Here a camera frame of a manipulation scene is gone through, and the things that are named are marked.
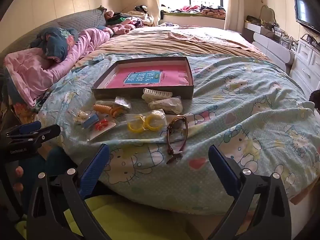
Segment pink book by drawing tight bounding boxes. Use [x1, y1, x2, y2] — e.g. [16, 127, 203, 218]
[106, 65, 193, 89]

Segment cat printed blue blanket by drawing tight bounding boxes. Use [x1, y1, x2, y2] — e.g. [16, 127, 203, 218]
[37, 52, 315, 217]

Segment blue comb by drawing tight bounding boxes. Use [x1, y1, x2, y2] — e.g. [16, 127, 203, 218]
[82, 114, 100, 130]

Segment small clear silver packet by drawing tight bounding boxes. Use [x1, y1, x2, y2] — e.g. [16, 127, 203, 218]
[114, 97, 132, 114]

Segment shallow cardboard box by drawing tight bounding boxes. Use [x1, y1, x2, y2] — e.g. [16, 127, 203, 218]
[91, 56, 195, 101]

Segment dark floral pillow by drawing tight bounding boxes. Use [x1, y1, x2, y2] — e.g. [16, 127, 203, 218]
[30, 26, 79, 63]

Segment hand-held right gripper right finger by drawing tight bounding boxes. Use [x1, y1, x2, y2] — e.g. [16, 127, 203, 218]
[208, 144, 293, 240]

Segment cream curtain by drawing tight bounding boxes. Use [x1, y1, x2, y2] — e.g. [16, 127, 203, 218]
[224, 0, 244, 32]
[139, 0, 164, 27]

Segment yellow-green cloth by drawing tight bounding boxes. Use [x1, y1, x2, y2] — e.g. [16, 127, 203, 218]
[15, 195, 205, 240]

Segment pink floral cloth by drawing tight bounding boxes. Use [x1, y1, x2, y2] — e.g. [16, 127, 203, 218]
[168, 27, 253, 49]

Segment vanity mirror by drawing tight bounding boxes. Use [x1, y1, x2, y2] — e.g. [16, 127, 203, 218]
[260, 5, 278, 25]

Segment tan bed sheet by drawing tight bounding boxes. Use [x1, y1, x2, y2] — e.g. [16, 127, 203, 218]
[75, 26, 270, 63]

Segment pile of clothes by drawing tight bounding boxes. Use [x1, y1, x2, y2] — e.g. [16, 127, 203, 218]
[105, 5, 154, 34]

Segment clothes on window sill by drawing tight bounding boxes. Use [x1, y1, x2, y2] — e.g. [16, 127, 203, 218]
[161, 4, 225, 18]

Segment pink quilt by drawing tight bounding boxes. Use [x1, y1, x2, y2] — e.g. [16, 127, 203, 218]
[4, 26, 114, 108]

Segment cosmetics clutter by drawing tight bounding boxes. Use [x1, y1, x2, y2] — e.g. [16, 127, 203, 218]
[246, 15, 299, 50]

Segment grey quilted pillow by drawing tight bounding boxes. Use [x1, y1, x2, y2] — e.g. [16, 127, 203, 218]
[0, 6, 107, 55]

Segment red hair tie card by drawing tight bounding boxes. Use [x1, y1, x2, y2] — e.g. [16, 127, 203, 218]
[87, 116, 118, 140]

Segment white drawer cabinet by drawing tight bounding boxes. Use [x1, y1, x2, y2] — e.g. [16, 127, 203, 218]
[289, 39, 320, 93]

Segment person's left hand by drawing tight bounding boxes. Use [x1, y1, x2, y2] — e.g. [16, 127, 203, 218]
[14, 166, 25, 192]

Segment orange coil hair tie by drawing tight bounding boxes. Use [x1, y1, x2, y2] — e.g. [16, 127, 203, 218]
[93, 102, 120, 118]

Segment dark brown fuzzy object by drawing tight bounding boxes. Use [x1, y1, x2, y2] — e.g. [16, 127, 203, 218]
[309, 89, 320, 110]

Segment cream hair clip packet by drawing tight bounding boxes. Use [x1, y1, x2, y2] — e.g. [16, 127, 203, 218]
[148, 96, 184, 115]

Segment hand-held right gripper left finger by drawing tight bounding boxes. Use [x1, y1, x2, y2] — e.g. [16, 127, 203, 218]
[26, 144, 110, 240]

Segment brown headband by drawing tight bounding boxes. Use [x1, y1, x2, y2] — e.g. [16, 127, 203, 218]
[166, 115, 188, 164]

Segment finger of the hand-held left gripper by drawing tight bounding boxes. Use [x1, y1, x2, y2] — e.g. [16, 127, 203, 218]
[4, 121, 43, 137]
[5, 124, 62, 150]

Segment pink fuzzy garment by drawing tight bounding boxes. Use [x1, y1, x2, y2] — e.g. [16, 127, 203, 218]
[111, 24, 130, 35]

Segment white cartoon hair clip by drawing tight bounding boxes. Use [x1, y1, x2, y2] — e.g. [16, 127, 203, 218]
[74, 110, 90, 125]

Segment black television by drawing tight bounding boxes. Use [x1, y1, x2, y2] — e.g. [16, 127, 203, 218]
[294, 0, 320, 34]

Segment grey white vanity desk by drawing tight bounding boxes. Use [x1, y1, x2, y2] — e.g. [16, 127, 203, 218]
[244, 21, 297, 72]

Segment yellow hoop earrings packet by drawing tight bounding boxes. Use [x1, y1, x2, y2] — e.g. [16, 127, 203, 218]
[124, 110, 167, 133]

